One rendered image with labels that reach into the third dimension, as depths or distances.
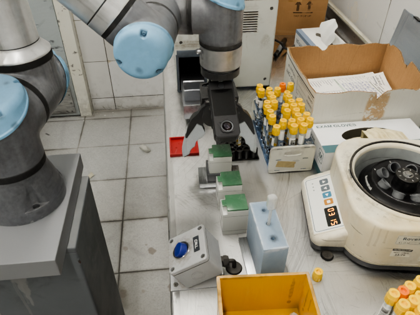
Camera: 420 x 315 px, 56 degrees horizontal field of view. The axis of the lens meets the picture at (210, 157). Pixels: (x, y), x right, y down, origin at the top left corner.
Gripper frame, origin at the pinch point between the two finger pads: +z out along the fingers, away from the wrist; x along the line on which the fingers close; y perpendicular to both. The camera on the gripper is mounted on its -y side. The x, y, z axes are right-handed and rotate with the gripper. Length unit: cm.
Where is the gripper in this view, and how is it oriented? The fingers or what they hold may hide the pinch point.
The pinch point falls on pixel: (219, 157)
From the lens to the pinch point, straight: 83.3
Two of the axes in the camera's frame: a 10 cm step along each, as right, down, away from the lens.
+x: -10.0, 0.6, -0.7
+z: 0.0, 7.7, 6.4
